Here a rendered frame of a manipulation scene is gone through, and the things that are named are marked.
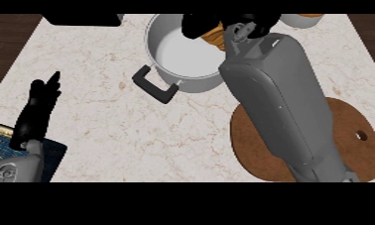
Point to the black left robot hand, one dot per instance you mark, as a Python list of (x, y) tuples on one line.
[(36, 116)]

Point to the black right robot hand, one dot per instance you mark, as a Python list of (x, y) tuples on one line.
[(199, 24)]

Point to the golden brown croissant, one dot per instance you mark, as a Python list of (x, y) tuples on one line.
[(216, 39)]

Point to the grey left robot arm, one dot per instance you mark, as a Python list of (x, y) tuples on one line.
[(23, 168)]

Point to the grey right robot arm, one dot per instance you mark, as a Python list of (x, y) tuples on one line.
[(281, 103)]

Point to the round brown cutting board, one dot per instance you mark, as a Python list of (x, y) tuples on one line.
[(349, 120)]

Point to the blue placemat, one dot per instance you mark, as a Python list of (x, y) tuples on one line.
[(53, 156)]

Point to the grey cup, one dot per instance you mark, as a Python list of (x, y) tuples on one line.
[(301, 21)]

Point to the black appliance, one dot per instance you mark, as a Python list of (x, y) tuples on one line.
[(84, 19)]

